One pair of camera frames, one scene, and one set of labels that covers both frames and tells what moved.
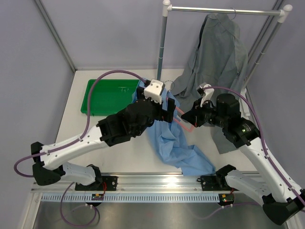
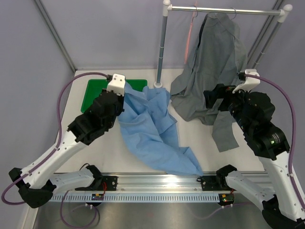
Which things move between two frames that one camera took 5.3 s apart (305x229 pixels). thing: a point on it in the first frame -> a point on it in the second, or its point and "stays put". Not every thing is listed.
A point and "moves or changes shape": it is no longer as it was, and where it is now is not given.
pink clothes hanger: (188, 130) -> (187, 46)
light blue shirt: (172, 144) moves or changes shape
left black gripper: (163, 115) -> (120, 98)
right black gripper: (194, 116) -> (221, 91)
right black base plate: (215, 183) stays put
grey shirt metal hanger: (235, 13) stays put
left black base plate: (108, 183) stays put
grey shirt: (218, 66) stays put
